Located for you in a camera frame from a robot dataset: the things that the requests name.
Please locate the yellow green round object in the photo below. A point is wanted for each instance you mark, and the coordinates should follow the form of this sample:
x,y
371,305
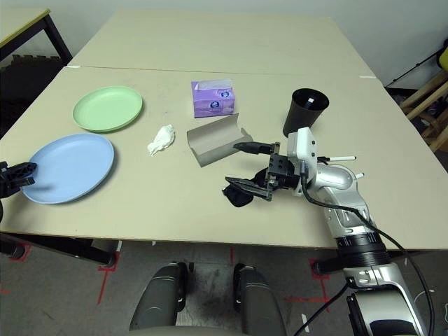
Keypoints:
x,y
444,59

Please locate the black sunglasses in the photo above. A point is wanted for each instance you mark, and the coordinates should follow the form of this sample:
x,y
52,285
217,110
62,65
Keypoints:
x,y
239,200

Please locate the white tissue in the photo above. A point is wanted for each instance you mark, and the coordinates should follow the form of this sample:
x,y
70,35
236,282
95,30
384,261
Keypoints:
x,y
161,140

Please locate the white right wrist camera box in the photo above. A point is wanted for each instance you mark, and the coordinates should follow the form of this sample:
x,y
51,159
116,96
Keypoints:
x,y
302,147

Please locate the white pen black tip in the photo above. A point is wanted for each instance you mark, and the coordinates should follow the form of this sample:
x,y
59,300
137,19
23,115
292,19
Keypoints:
x,y
341,158

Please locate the thin black stand rod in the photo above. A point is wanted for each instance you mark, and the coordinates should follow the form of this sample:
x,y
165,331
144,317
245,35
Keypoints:
x,y
418,65

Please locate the grey open glasses case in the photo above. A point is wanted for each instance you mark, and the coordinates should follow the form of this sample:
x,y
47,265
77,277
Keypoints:
x,y
213,140

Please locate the black table foot with caster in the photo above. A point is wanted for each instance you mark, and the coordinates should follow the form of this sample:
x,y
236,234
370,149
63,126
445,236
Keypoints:
x,y
87,252
329,267
14,250

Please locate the black foam floor mats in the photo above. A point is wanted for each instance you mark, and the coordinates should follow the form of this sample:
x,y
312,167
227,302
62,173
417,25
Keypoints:
x,y
24,80

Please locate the grey robot right leg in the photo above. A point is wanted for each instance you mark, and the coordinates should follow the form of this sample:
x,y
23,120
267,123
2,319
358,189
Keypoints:
x,y
260,304

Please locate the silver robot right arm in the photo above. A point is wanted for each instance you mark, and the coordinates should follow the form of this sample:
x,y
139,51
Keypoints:
x,y
337,180

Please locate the black plastic cup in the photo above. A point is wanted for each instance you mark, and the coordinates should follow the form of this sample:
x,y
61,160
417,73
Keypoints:
x,y
297,119

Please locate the wooden rack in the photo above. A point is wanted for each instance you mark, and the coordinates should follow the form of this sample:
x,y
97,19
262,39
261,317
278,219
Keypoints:
x,y
439,134

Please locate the wooden side table black frame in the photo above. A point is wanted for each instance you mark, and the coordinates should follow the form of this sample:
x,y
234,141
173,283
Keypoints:
x,y
21,26

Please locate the green plastic plate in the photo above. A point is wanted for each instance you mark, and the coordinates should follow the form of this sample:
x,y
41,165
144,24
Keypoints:
x,y
105,108

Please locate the white floor tape strip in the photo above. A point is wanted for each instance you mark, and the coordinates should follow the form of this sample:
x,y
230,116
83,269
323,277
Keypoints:
x,y
304,321

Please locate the white pen blue band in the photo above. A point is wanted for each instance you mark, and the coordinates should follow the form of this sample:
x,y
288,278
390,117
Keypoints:
x,y
310,103

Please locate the red floor tape mark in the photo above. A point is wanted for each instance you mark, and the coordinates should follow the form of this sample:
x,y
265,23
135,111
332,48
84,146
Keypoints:
x,y
19,259

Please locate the blue plastic plate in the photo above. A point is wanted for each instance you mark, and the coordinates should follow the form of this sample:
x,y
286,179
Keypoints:
x,y
73,168

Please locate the purple tissue box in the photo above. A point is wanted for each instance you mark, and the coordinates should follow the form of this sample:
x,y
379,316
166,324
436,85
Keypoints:
x,y
211,103

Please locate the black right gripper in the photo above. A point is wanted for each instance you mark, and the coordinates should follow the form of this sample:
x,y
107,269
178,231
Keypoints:
x,y
285,173

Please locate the white pen blue cap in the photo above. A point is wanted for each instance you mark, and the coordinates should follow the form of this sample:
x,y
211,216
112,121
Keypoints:
x,y
360,175

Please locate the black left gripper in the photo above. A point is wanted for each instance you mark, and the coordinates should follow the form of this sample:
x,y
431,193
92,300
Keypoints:
x,y
4,180

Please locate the grey robot left leg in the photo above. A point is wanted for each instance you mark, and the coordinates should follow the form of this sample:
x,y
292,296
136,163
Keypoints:
x,y
157,301

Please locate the grey robot leg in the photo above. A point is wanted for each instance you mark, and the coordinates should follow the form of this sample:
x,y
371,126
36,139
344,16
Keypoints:
x,y
157,301
260,304

